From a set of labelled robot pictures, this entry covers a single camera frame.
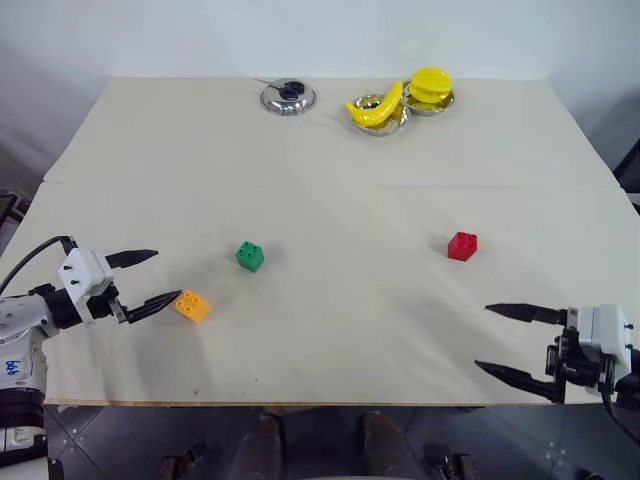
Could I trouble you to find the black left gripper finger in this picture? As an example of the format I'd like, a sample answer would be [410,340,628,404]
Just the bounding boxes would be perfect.
[104,248,160,270]
[122,289,184,326]

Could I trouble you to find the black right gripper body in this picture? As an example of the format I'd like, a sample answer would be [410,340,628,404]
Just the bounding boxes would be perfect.
[544,324,619,397]

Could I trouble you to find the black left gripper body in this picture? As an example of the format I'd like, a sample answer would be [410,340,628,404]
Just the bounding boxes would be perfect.
[85,284,128,326]

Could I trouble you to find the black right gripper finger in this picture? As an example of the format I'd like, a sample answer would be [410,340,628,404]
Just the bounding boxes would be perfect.
[484,301,570,327]
[474,359,567,405]

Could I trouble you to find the orange toy brick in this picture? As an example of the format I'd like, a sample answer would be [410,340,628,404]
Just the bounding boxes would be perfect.
[173,289,213,326]

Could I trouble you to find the red toy brick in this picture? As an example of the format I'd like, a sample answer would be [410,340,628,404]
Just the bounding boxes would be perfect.
[446,230,479,263]

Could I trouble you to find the green toy brick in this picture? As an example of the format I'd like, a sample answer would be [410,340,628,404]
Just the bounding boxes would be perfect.
[234,240,266,274]

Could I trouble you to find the black object at room edge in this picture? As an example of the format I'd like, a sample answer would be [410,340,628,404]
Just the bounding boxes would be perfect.
[0,191,27,227]

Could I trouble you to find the steel lid with black knob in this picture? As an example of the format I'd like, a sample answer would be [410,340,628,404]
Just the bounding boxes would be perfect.
[258,77,320,118]

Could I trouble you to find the steel bowl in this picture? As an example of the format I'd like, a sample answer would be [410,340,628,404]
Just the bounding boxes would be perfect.
[402,79,458,117]
[348,93,413,137]

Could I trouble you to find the yellow toy banana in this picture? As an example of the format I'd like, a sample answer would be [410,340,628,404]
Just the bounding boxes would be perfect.
[344,80,406,128]

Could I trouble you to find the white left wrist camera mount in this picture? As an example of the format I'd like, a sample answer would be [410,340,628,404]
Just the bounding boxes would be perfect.
[57,247,114,327]

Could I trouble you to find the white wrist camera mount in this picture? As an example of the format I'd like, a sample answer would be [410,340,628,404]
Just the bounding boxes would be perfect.
[57,247,114,327]
[573,303,634,387]

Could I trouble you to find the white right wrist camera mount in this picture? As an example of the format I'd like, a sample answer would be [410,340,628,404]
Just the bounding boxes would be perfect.
[573,303,634,387]

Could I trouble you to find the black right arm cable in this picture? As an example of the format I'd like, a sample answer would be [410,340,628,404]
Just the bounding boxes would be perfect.
[601,386,640,447]

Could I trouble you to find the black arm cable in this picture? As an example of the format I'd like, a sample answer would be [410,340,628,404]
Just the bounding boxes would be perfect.
[601,386,640,447]
[0,234,79,294]

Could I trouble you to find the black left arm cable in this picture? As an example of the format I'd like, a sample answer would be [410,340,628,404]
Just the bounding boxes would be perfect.
[0,234,79,294]

